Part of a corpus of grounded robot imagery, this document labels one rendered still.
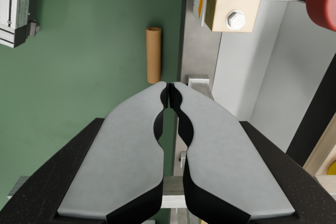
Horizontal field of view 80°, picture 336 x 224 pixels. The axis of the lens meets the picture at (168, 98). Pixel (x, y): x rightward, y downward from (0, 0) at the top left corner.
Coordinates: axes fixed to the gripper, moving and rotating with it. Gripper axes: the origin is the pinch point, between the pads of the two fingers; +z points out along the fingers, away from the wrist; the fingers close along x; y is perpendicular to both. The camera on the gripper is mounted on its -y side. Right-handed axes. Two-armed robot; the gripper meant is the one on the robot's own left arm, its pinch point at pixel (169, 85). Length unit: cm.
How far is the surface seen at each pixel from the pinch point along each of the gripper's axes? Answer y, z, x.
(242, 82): 20.1, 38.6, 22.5
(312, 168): 22.0, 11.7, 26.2
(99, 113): 79, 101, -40
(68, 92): 64, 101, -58
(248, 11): -2.1, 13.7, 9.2
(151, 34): 23, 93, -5
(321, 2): -3.7, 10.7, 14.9
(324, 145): 17.0, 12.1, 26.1
